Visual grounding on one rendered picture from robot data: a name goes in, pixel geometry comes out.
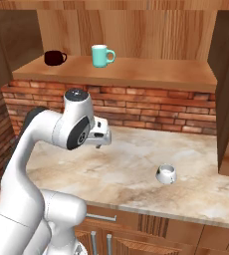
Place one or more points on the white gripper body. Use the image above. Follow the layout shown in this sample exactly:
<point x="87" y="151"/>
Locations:
<point x="101" y="138"/>

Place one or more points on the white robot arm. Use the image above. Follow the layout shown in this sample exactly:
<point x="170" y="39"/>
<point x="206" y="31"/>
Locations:
<point x="23" y="186"/>

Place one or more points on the white mug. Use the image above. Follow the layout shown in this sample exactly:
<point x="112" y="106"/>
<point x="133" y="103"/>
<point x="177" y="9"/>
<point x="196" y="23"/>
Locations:
<point x="166" y="174"/>

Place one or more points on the teal mug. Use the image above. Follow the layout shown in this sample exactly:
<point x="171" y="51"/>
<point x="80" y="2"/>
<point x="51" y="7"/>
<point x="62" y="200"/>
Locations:
<point x="100" y="56"/>

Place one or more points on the dark maroon mug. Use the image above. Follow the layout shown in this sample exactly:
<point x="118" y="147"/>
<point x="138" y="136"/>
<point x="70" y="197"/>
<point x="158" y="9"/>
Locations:
<point x="53" y="58"/>

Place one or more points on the wooden drawer front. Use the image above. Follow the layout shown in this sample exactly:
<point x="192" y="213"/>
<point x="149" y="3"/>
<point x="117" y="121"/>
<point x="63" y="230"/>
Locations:
<point x="186" y="232"/>
<point x="126" y="217"/>

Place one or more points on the wooden base cupboard door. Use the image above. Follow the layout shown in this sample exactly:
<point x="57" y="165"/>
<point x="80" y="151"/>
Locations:
<point x="143" y="244"/>
<point x="85" y="240"/>

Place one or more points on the open wooden wall cabinet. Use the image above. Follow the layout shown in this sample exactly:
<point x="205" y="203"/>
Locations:
<point x="136" y="71"/>

